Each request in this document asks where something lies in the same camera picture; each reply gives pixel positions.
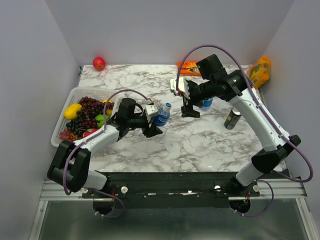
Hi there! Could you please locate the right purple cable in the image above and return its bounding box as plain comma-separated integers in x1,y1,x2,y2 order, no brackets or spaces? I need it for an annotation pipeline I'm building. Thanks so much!
176,44,314,218

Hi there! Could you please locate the purple cable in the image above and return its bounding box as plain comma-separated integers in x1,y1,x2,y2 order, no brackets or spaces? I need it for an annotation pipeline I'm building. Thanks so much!
176,44,314,218
62,88,154,219

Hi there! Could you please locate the yellow lemon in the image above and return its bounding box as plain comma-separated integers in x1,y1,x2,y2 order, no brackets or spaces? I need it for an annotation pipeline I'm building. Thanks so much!
63,103,82,120

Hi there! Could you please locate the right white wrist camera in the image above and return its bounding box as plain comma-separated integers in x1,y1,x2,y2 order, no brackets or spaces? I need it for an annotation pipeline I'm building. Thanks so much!
169,76,190,99

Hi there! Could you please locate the aluminium frame rail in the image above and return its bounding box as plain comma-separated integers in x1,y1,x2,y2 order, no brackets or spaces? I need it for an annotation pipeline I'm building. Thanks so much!
40,178,307,201

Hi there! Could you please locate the blue white bottle cap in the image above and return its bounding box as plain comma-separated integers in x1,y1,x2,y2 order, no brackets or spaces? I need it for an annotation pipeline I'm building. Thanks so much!
164,102,172,110

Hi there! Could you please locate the small yellow fruit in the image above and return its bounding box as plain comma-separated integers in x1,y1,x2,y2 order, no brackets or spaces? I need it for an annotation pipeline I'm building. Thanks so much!
105,100,115,117

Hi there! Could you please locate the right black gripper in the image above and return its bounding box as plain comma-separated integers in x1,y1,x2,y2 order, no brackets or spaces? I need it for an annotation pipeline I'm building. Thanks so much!
180,79,215,119

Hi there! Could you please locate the white plastic basket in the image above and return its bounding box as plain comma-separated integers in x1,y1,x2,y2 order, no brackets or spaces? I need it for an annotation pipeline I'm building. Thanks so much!
50,87,116,147

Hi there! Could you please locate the orange snack bag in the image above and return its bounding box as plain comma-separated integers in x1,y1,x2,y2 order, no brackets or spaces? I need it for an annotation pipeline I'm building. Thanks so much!
247,55,272,89

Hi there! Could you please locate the dark purple grape bunch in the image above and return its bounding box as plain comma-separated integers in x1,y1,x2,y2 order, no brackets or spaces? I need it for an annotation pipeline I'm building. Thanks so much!
64,96,107,140

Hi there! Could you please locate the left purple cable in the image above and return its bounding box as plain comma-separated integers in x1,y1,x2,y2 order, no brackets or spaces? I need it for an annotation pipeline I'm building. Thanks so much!
62,88,154,219

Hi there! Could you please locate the black drink can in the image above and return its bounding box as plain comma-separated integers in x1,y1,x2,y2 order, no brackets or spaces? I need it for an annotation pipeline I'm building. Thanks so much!
224,107,242,130

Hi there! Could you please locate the clear bottle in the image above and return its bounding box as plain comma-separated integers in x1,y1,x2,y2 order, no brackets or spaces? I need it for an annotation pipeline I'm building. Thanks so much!
153,105,171,127
202,98,213,112

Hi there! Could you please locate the red apple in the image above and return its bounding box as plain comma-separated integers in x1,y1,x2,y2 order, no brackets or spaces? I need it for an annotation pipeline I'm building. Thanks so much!
92,57,106,72

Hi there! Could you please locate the red grape bunch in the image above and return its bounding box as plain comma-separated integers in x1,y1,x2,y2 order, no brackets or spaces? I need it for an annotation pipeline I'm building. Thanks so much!
59,129,77,142

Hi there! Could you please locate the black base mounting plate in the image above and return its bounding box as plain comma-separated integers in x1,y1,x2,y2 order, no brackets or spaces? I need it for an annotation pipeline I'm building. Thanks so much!
82,171,292,210

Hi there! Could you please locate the orange razor box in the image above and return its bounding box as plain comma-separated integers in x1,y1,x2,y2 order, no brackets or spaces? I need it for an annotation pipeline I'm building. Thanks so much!
180,61,201,76

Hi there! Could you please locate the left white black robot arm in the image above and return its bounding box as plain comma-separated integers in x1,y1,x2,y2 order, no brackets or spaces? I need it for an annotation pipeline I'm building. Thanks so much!
47,98,162,198

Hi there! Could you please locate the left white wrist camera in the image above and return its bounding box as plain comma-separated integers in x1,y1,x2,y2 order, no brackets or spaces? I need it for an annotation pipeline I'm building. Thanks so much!
145,104,159,122

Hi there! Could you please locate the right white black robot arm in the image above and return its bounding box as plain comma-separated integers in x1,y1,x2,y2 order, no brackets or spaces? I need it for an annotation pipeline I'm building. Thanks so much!
172,54,301,196

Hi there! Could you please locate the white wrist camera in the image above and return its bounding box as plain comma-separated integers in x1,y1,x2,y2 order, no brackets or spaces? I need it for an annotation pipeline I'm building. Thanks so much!
169,76,190,99
145,104,159,122

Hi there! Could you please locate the red dragon fruit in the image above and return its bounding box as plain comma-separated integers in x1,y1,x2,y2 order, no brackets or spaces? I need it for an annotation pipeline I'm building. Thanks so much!
82,128,99,138

